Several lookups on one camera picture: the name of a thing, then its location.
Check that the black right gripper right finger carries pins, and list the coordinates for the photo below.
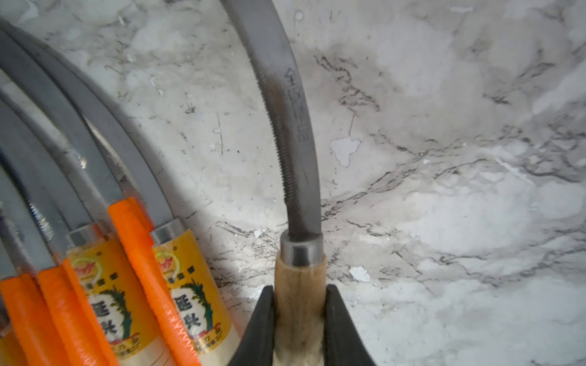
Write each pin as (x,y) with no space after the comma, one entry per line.
(342,343)

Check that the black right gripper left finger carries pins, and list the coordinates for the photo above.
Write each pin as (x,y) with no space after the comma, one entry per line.
(256,347)

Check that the bare wooden handle sickle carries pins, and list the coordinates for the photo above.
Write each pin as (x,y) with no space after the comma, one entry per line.
(300,273)

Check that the yellow label wooden sickle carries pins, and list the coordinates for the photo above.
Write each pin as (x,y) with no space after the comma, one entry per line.
(194,293)
(90,250)

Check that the orange handle sickle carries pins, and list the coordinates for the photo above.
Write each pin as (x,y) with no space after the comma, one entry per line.
(11,351)
(73,315)
(24,301)
(120,174)

